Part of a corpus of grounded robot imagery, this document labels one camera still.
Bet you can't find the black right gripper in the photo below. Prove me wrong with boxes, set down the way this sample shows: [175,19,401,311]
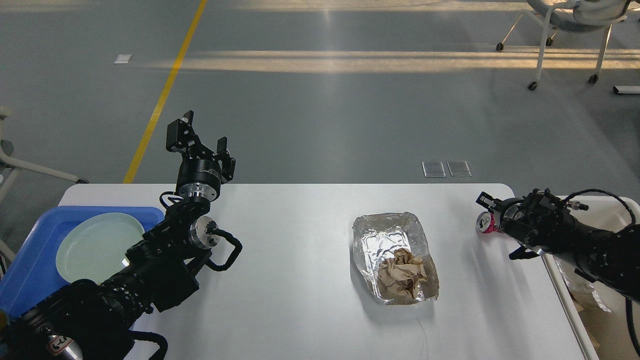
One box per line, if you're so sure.
[475,191,540,261]

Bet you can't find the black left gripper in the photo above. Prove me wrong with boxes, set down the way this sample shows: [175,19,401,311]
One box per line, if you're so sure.
[166,111,237,202]

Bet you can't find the red shiny wrapper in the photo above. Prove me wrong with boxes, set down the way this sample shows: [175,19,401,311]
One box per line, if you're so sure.
[475,211,501,234]

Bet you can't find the aluminium foil tray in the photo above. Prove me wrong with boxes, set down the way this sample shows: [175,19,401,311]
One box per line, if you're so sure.
[351,212,440,306]

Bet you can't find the mint green plate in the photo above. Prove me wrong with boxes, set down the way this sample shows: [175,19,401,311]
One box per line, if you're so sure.
[55,212,144,284]

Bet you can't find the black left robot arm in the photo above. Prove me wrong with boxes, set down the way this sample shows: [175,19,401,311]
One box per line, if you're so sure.
[1,111,243,360]

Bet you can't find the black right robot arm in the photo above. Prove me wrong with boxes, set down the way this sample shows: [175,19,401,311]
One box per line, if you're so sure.
[476,188,640,351]

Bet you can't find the right clear floor plate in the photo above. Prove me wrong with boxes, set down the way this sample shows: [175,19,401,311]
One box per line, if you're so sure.
[446,161,473,178]

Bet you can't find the clear floor plate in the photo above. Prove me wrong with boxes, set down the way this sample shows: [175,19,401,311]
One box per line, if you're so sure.
[422,161,447,179]
[446,161,473,178]

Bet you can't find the left clear floor plate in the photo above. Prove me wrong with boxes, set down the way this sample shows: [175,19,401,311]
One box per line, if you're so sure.
[422,161,447,179]

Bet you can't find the white plastic bin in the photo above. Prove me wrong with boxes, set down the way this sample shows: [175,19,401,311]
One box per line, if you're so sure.
[521,195,640,360]

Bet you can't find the crumpled brown paper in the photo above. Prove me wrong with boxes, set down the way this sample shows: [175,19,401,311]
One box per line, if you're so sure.
[377,248,428,299]

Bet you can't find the white floor tag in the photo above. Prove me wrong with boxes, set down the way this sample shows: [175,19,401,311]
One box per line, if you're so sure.
[113,54,133,65]

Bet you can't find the white bar on floor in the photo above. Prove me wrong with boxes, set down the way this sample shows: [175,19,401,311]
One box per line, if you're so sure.
[612,85,640,95]

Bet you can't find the white chair base left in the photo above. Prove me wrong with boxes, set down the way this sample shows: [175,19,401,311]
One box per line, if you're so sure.
[0,105,89,201]

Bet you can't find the blue plastic tray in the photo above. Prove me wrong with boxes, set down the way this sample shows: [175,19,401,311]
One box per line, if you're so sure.
[0,206,163,320]

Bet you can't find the white rolling chair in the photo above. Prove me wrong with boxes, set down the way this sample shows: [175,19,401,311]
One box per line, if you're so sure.
[495,0,631,91]

